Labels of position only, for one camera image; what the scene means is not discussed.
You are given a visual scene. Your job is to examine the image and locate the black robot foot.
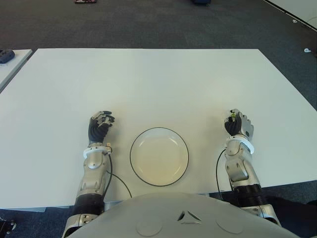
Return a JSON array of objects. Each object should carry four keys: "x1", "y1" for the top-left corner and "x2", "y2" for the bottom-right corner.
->
[{"x1": 0, "y1": 217, "x2": 17, "y2": 235}]

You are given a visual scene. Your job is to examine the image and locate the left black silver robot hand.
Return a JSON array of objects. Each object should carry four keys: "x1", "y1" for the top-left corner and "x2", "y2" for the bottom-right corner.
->
[{"x1": 88, "y1": 110, "x2": 116, "y2": 144}]

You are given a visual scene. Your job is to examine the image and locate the silver robot torso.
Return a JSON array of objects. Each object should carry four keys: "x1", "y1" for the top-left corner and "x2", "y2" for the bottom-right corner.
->
[{"x1": 70, "y1": 192, "x2": 298, "y2": 238}]

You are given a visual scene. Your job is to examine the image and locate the white plate with black rim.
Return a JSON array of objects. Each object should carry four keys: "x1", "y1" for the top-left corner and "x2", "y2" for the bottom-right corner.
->
[{"x1": 130, "y1": 127, "x2": 190, "y2": 186}]

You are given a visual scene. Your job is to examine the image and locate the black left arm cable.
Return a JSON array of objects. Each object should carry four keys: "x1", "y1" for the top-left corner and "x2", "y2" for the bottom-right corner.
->
[{"x1": 102, "y1": 151, "x2": 132, "y2": 199}]

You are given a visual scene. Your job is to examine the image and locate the white side table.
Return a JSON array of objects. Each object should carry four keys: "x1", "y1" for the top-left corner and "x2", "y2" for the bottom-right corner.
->
[{"x1": 0, "y1": 49, "x2": 34, "y2": 94}]

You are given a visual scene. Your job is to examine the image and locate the dark blue controller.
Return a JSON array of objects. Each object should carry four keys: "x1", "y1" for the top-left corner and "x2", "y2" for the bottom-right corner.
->
[{"x1": 0, "y1": 49, "x2": 15, "y2": 64}]

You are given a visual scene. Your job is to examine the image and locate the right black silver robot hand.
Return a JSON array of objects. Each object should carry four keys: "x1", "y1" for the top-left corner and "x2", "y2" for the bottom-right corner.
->
[{"x1": 223, "y1": 108, "x2": 255, "y2": 138}]

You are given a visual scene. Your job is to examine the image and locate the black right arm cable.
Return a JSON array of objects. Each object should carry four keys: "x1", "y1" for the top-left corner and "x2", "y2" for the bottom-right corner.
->
[{"x1": 216, "y1": 147, "x2": 227, "y2": 199}]

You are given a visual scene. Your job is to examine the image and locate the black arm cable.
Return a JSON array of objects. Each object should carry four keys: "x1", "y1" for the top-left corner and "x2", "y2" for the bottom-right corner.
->
[
  {"x1": 102, "y1": 151, "x2": 132, "y2": 199},
  {"x1": 216, "y1": 147, "x2": 227, "y2": 199}
]

